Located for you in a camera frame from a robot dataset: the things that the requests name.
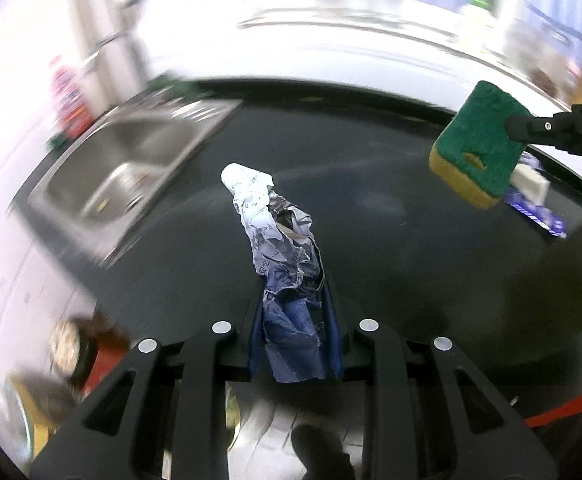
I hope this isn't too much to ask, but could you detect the stainless steel sink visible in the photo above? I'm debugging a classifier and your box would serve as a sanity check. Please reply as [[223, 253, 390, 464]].
[[26, 97, 244, 267]]

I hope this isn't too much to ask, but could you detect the chrome faucet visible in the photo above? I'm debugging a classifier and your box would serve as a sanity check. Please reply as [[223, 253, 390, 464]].
[[78, 27, 134, 78]]

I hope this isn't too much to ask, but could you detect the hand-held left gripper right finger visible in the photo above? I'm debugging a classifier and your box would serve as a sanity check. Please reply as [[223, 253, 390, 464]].
[[321, 285, 559, 480]]

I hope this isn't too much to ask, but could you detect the red strap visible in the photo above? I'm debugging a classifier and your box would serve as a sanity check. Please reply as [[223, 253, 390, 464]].
[[523, 384, 582, 429]]

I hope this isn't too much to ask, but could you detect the blue white newspaper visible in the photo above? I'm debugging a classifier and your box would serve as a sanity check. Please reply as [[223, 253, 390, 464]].
[[220, 161, 328, 385]]

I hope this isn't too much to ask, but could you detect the green and yellow sponge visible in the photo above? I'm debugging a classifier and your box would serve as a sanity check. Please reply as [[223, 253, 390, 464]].
[[428, 80, 529, 211]]

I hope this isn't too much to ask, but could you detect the purple foil wrapper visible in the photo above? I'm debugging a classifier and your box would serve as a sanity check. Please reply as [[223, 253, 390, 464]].
[[503, 155, 569, 241]]

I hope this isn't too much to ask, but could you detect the red label bottle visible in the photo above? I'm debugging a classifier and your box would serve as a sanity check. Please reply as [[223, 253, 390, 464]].
[[48, 56, 96, 143]]

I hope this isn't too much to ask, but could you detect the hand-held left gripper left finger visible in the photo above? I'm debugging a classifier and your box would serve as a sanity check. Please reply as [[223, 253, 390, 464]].
[[31, 290, 267, 480]]

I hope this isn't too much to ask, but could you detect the metal bowl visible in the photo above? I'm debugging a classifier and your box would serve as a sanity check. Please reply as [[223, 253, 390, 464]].
[[1, 372, 81, 467]]

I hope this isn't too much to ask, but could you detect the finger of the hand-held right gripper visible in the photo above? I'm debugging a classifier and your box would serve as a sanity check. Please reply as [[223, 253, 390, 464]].
[[507, 104, 582, 163]]

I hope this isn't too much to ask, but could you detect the dark green cloth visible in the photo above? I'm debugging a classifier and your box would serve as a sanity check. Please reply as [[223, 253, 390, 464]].
[[141, 72, 214, 107]]

